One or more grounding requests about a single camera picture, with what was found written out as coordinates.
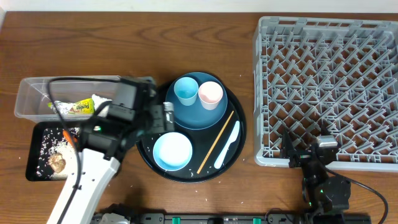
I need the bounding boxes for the white tissue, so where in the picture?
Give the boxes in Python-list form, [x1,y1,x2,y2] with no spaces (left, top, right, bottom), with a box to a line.
[91,94,110,110]

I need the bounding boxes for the green snack wrapper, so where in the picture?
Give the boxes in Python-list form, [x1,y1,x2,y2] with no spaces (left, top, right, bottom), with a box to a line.
[47,98,95,115]

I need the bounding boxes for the light blue cup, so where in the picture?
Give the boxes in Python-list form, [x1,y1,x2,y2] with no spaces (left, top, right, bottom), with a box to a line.
[174,77,199,106]

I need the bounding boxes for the white plastic knife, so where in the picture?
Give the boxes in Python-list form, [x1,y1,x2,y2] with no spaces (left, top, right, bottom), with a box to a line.
[214,121,240,169]

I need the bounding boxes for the light blue rice bowl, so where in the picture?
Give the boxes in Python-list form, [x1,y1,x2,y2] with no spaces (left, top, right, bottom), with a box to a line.
[152,132,193,171]

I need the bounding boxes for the orange carrot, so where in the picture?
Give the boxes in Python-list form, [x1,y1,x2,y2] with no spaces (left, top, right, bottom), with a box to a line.
[63,130,78,147]

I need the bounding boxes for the dried brown mushroom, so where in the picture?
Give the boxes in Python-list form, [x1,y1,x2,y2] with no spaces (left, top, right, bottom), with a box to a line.
[48,152,66,174]

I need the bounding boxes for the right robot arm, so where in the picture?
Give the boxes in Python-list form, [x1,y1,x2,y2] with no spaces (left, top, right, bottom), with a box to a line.
[280,128,351,223]

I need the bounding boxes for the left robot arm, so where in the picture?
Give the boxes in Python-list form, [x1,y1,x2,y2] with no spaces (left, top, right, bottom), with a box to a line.
[48,77,175,223]

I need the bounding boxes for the grey dishwasher rack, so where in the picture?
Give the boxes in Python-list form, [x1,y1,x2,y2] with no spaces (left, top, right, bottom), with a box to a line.
[253,17,397,172]

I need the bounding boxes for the clear plastic bin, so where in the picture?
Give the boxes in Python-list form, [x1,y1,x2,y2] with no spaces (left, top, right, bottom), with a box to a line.
[14,75,121,123]

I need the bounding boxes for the dark blue plate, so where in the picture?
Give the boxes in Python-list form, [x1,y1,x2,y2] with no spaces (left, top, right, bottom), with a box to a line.
[165,72,228,130]

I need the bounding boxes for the wooden chopstick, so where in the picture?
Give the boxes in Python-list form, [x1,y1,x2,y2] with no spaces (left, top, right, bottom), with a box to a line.
[197,111,234,174]

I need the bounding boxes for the round black serving tray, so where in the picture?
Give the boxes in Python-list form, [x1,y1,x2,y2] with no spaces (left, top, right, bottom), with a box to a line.
[137,81,246,183]

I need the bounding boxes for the pink cup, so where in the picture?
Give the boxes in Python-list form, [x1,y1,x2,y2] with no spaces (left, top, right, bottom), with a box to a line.
[198,82,223,110]

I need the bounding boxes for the spilled white rice pile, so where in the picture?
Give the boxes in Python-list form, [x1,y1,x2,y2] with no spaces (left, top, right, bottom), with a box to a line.
[34,128,76,180]

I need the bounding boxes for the black rectangular tray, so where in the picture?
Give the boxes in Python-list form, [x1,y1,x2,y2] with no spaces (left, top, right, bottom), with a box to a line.
[25,121,77,182]

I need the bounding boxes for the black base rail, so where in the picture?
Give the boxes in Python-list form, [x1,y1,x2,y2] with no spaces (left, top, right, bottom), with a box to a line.
[93,212,372,224]

